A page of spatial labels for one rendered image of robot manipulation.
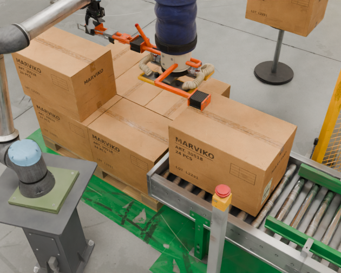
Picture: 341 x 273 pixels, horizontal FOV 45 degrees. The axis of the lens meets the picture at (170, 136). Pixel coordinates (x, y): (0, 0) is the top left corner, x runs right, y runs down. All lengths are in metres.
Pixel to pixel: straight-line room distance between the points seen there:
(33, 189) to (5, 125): 0.36
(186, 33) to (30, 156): 0.99
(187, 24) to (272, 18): 1.88
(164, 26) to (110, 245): 1.57
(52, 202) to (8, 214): 0.23
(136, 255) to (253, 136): 1.19
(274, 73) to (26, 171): 2.90
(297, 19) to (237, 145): 1.85
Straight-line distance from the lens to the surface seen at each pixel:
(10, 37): 1.99
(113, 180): 3.28
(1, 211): 2.36
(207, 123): 2.33
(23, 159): 2.16
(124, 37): 2.49
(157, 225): 3.03
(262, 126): 2.35
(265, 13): 3.93
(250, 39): 4.96
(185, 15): 2.10
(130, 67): 3.49
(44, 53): 3.05
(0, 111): 2.21
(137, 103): 3.11
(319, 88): 4.35
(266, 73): 4.36
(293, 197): 2.57
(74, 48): 3.05
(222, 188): 1.90
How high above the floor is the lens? 2.51
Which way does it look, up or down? 44 degrees down
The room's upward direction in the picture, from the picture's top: 1 degrees counter-clockwise
